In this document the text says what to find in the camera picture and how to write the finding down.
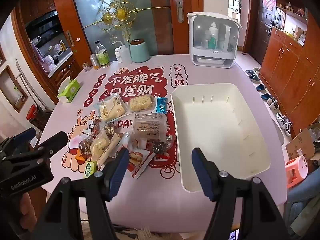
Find clear packet brown walnut cookie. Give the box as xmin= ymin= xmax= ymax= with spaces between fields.
xmin=79 ymin=140 xmax=93 ymax=155

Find white plastic bin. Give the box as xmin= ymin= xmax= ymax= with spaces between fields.
xmin=170 ymin=83 xmax=272 ymax=193

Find white squeeze bottle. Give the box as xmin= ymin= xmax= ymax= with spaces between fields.
xmin=112 ymin=41 xmax=132 ymax=64

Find black cable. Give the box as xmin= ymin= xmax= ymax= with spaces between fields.
xmin=110 ymin=224 xmax=140 ymax=240

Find small blue snack packet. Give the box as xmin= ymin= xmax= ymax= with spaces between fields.
xmin=155 ymin=97 xmax=167 ymax=114

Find large clear packet brown cake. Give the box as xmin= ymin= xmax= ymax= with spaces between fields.
xmin=132 ymin=112 xmax=167 ymax=140

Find frosted glass sliding door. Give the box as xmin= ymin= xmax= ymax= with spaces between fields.
xmin=51 ymin=0 xmax=203 ymax=63

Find clear packet pale cookies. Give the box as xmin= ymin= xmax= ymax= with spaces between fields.
xmin=91 ymin=131 xmax=110 ymax=160

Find green tissue box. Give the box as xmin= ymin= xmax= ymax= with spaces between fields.
xmin=57 ymin=78 xmax=82 ymax=103

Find person's left hand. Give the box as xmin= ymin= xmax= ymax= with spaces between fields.
xmin=21 ymin=194 xmax=33 ymax=233

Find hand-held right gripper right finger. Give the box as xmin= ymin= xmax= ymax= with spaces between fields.
xmin=191 ymin=147 xmax=292 ymax=240

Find gold door ornament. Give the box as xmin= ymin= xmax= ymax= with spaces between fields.
xmin=82 ymin=0 xmax=173 ymax=43

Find white bottle sterilizer cabinet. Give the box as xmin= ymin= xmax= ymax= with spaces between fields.
xmin=187 ymin=12 xmax=243 ymax=69

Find clear bottle green label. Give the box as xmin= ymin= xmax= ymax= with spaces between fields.
xmin=95 ymin=40 xmax=111 ymax=68

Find blue chair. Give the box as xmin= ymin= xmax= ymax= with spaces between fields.
xmin=282 ymin=172 xmax=320 ymax=240

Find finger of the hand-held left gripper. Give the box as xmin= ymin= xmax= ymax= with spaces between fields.
xmin=5 ymin=131 xmax=69 ymax=165
xmin=0 ymin=127 xmax=37 ymax=155

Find cardboard box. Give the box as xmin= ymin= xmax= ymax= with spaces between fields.
xmin=285 ymin=129 xmax=316 ymax=160

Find white pink snack packet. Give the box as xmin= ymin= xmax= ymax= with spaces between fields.
xmin=70 ymin=134 xmax=87 ymax=145

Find dark nut snack packet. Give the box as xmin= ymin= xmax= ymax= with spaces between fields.
xmin=151 ymin=140 xmax=168 ymax=154

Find small green snack packet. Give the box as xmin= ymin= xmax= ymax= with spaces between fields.
xmin=84 ymin=161 xmax=97 ymax=178

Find wooden kitchen cabinet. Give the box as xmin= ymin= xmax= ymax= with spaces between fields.
xmin=10 ymin=0 xmax=84 ymax=102

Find clear packet yellow rice cake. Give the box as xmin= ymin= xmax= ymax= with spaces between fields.
xmin=129 ymin=94 xmax=154 ymax=112

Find pink plastic stool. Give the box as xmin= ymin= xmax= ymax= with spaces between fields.
xmin=285 ymin=155 xmax=309 ymax=189

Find clear packet yellow sandwich cake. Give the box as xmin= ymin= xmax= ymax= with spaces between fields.
xmin=96 ymin=94 xmax=127 ymax=123

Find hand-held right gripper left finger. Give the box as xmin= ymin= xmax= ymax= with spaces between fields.
xmin=32 ymin=147 xmax=130 ymax=240

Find row of shoes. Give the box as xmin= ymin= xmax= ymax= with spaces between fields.
xmin=244 ymin=66 xmax=293 ymax=137

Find red white pictured snack packet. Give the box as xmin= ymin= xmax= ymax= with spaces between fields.
xmin=127 ymin=149 xmax=157 ymax=179

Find wooden shoe cabinet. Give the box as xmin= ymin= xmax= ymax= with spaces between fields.
xmin=260 ymin=0 xmax=320 ymax=140

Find red bucket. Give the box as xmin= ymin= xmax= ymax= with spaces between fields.
xmin=26 ymin=105 xmax=38 ymax=121

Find dark entry door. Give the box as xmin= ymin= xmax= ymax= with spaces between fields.
xmin=251 ymin=0 xmax=277 ymax=65

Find mint green canister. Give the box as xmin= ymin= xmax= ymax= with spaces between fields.
xmin=129 ymin=39 xmax=150 ymax=63

